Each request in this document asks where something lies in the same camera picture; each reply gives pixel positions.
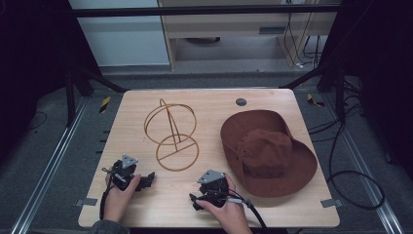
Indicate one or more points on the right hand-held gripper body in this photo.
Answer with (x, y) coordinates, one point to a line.
(214, 190)

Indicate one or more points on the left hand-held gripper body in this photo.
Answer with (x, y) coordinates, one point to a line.
(125, 174)

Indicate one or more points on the brown suede brimmed hat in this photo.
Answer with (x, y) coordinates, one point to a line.
(266, 152)

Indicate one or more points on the person's left hand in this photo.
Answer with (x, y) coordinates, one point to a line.
(117, 203)

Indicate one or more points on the person's right hand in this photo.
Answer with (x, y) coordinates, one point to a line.
(232, 216)

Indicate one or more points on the grey tape strip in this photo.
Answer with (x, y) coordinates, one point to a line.
(87, 202)
(331, 203)

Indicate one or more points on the yellow black striped tape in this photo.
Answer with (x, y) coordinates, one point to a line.
(105, 104)
(313, 100)

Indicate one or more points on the grey round table grommet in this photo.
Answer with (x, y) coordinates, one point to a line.
(241, 102)

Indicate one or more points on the black metal stand legs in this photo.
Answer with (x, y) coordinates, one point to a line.
(340, 94)
(69, 97)

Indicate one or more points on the white cabinet panel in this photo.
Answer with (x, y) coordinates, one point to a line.
(123, 39)

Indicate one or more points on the black curtain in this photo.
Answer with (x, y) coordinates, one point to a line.
(380, 65)
(32, 65)

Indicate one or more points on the aluminium floor rail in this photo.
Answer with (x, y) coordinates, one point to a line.
(367, 175)
(48, 169)

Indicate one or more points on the black horizontal frame bar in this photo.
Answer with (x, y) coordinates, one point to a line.
(195, 10)

